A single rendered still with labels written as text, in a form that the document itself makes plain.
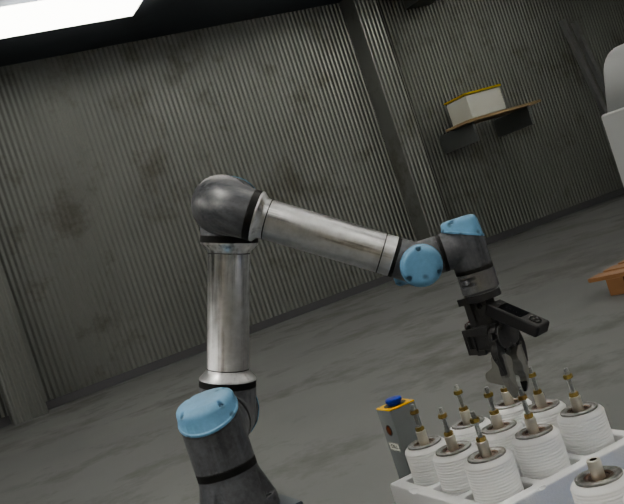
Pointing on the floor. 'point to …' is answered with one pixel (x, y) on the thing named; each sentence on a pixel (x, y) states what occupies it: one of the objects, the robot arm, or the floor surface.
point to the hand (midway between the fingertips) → (521, 387)
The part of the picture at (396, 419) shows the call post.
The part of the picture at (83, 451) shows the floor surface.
